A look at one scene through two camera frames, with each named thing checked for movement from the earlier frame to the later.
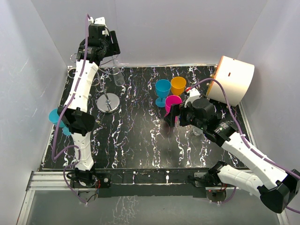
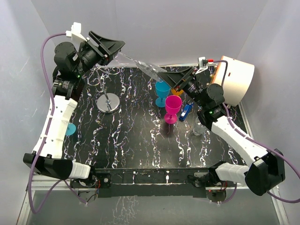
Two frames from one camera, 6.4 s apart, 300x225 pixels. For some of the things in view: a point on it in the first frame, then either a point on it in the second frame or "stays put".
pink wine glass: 171,100 stays put
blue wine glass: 162,87 stays put
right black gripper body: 187,116 -> 188,77
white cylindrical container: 236,78 stays put
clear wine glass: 118,78 -> 149,69
